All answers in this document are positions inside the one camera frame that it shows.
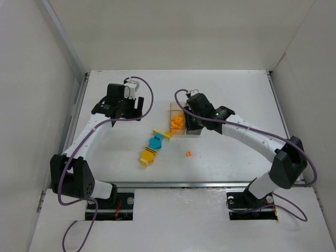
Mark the yellow lego plate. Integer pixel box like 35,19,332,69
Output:
153,129,173,140

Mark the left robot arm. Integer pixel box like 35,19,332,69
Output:
50,80,144,202

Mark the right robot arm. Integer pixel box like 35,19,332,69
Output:
185,90,308,203

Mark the grey transparent container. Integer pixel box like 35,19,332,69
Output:
184,112,204,135

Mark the amber transparent container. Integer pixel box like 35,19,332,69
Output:
170,102,186,135

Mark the teal lego block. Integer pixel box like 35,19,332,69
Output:
154,133,164,142

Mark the yellow lego block bottom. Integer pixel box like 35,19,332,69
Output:
140,158,153,168

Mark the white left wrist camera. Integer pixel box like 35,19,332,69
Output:
124,80,140,100

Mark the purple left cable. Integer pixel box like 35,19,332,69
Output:
57,76,154,252

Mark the purple cable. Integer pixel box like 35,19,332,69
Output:
174,89,318,222
57,76,154,252

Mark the aluminium left rail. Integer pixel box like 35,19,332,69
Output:
36,72,90,213

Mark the aluminium rail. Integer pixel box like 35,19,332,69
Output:
52,179,307,189
36,72,90,213
266,71,305,186

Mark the aluminium front rail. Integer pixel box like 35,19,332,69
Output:
52,179,307,189

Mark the aluminium right rail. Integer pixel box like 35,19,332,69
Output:
266,71,305,186

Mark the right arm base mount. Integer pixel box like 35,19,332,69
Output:
226,190,278,221

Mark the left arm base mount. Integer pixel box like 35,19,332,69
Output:
90,181,134,221

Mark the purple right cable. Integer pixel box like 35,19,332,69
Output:
174,89,318,222

